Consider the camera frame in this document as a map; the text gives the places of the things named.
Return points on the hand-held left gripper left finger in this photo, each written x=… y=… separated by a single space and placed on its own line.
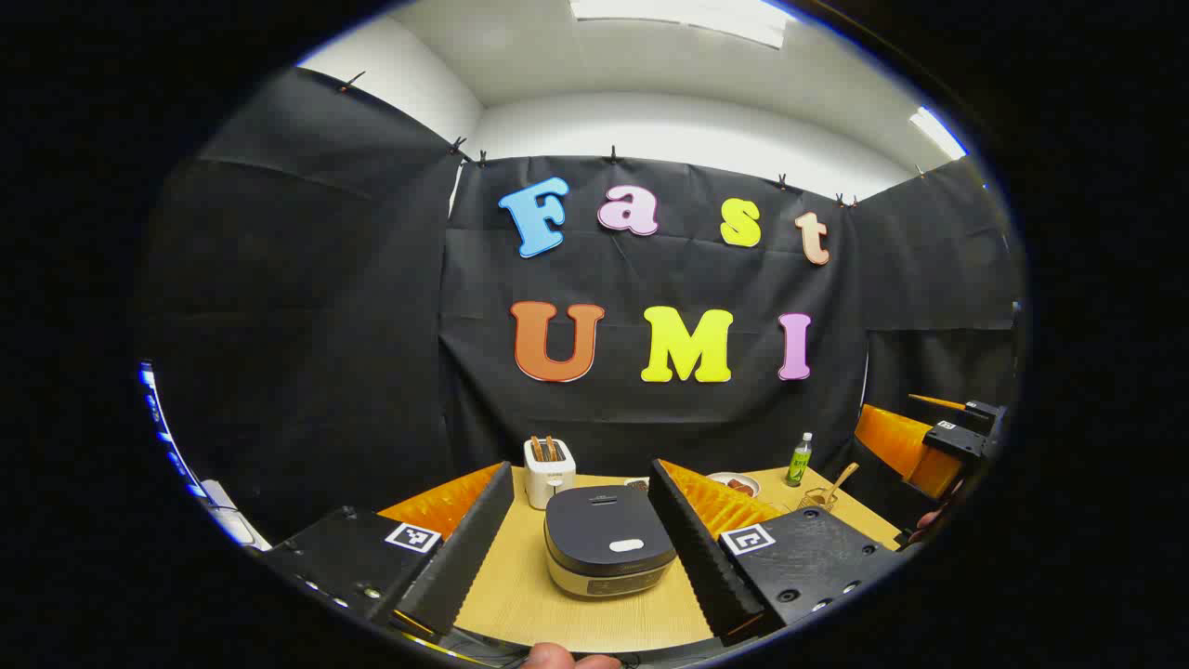
x=469 y=548

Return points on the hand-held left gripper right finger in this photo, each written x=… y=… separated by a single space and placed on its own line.
x=697 y=548

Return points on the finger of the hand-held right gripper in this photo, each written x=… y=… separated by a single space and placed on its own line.
x=896 y=444
x=938 y=402

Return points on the wooden spoon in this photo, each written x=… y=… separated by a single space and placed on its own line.
x=841 y=483

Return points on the black and cream rice cooker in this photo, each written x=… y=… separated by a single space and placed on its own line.
x=604 y=530

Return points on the white round plate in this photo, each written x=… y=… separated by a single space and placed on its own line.
x=720 y=480

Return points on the brown meat slice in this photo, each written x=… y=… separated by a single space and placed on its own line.
x=740 y=485

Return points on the green tea bottle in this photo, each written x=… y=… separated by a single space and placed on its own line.
x=798 y=465

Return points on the white toaster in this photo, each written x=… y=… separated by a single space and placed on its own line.
x=548 y=483

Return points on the brown toast slice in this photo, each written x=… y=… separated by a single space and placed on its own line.
x=552 y=448
x=536 y=450

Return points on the black backdrop cloth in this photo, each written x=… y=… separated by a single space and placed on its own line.
x=372 y=325

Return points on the ceiling light panel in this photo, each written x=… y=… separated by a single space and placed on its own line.
x=938 y=132

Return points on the computer monitor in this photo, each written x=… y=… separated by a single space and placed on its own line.
x=167 y=437

